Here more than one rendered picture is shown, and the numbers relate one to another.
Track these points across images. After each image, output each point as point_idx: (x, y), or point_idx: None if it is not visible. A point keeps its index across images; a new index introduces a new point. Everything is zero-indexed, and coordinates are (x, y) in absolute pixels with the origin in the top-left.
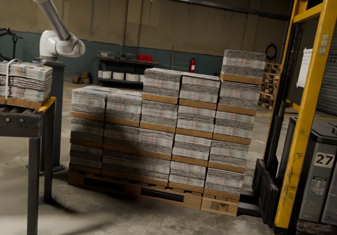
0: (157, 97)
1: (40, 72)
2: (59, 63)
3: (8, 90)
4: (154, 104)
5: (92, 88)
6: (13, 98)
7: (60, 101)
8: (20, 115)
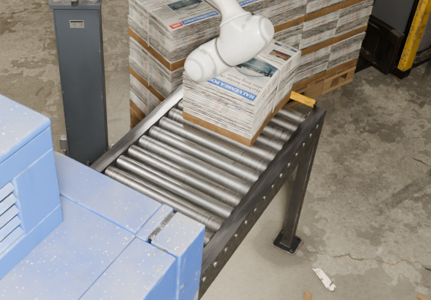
0: None
1: (299, 53)
2: None
3: (274, 100)
4: None
5: (162, 6)
6: (277, 105)
7: (102, 51)
8: (315, 122)
